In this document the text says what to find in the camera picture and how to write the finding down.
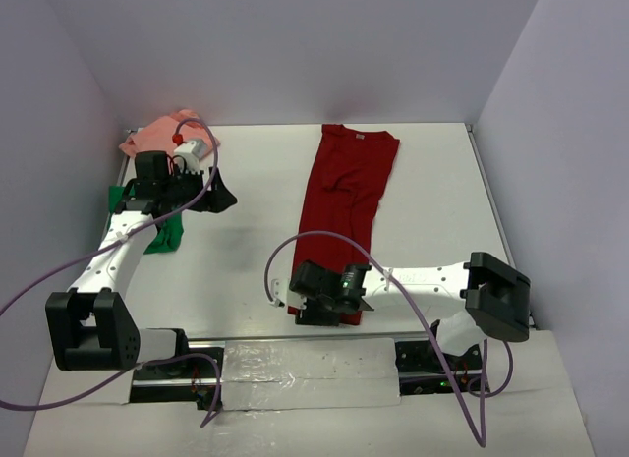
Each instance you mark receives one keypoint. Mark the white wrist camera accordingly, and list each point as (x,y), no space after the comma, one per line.
(282,296)
(191,152)

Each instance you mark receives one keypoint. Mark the green t-shirt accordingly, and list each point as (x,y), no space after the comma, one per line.
(169,236)

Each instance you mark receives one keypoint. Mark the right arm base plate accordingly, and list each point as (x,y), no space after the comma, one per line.
(421,373)

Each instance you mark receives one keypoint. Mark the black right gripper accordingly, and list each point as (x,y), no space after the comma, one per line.
(313,315)

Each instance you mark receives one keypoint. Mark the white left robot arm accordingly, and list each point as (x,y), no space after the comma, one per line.
(90,326)

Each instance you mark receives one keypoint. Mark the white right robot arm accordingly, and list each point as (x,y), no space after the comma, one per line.
(470,301)

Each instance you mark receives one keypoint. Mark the pink t-shirt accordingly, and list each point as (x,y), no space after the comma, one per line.
(158,135)

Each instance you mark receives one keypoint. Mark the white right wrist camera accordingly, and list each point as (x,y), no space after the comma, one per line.
(282,296)

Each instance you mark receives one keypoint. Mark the red t-shirt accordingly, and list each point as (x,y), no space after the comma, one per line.
(347,181)

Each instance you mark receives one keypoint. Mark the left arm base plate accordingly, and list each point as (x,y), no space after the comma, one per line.
(189,369)

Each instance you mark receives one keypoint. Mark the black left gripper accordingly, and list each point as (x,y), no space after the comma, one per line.
(212,200)

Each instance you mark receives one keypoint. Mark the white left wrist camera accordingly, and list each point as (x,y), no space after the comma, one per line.
(191,152)

